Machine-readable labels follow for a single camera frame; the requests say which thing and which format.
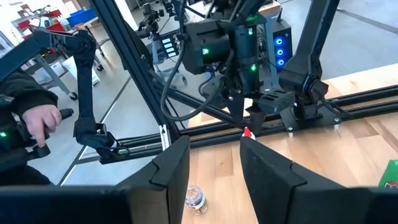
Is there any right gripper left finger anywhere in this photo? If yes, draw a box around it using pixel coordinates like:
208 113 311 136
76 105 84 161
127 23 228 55
116 135 191 224

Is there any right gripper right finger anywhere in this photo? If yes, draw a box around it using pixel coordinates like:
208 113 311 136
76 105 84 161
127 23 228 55
239 136 374 224

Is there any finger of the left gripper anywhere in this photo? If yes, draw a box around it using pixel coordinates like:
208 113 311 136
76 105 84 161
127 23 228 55
228 94 247 129
245 105 267 135

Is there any red food colouring bottle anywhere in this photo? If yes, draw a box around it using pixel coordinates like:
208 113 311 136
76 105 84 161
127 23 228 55
242 126 256 141

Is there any green Apple Jacks box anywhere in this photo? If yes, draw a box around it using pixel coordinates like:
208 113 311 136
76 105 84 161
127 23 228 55
378 159 398 190

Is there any small clear glass jar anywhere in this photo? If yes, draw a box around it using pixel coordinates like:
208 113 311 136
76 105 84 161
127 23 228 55
185 185 208 216

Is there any black computer with teal lights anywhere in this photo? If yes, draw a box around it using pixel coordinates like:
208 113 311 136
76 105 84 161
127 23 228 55
272 18 294 74

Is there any person's hand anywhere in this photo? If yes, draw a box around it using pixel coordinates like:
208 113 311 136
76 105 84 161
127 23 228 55
21 104 63 149

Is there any white trash bin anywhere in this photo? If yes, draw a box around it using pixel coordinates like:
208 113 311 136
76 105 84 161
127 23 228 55
61 55 101 87

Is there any blue storage bin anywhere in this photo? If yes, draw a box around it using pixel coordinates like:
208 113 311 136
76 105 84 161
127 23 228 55
67 7 98 28

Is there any person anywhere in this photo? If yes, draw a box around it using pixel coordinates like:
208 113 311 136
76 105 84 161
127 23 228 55
0 70 60 187

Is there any red storage bin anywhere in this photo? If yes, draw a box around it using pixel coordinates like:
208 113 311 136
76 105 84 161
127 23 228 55
45 21 67 34

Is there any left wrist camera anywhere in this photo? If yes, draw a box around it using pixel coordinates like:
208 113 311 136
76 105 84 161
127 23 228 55
257 89 295 114

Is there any silver metal bracket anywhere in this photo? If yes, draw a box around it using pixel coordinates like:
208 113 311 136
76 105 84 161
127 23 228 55
159 124 172 152

